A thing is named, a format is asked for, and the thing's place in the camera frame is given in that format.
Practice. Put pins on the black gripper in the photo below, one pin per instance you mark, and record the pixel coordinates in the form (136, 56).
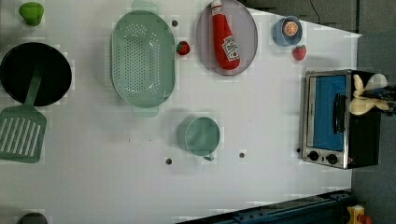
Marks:
(388, 94)

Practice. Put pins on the peeled plush banana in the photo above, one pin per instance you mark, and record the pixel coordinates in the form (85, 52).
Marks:
(361, 104)

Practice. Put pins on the black toaster oven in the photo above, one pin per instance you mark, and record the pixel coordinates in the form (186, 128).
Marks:
(332, 135)

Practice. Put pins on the large red strawberry toy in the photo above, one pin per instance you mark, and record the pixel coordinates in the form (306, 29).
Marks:
(299, 53)

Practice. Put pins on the orange slice toy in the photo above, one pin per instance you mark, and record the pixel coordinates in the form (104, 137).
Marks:
(290, 28)

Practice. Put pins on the blue bowl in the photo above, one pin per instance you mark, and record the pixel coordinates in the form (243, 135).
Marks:
(280, 38)

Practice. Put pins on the yellow red emergency button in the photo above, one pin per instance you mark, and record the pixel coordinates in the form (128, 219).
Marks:
(358, 216)

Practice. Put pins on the grey oval plate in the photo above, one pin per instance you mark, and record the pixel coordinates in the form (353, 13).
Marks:
(244, 31)

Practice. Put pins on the red plush ketchup bottle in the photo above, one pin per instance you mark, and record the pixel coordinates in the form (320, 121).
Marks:
(225, 47)

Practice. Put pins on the mint green cup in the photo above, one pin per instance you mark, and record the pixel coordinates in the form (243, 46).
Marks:
(199, 136)

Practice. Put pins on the small red strawberry toy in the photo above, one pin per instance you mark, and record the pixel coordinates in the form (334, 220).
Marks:
(183, 48)

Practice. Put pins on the mint green colander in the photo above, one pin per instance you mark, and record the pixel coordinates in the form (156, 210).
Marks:
(143, 68)

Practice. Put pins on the green pepper toy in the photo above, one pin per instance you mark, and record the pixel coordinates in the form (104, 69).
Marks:
(32, 13)

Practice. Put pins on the green slotted spatula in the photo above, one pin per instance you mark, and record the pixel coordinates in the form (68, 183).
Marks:
(23, 126)

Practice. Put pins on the dark grey round object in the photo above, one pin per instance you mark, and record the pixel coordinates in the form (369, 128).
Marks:
(33, 218)

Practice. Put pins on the blue metal frame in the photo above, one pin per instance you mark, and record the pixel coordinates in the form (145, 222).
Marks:
(327, 208)

